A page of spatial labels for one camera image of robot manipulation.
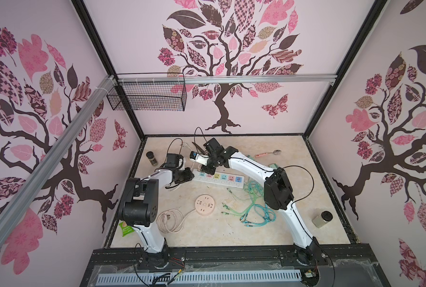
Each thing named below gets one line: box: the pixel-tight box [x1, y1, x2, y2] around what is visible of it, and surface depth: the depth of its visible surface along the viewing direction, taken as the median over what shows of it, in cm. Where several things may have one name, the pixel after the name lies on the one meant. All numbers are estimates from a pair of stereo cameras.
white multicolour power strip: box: [192, 169, 245, 189], surface depth 97 cm
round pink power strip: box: [194, 194, 215, 216], surface depth 89 cm
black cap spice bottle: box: [145, 150, 158, 167], surface depth 102 cm
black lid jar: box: [311, 210, 334, 229], surface depth 78 cm
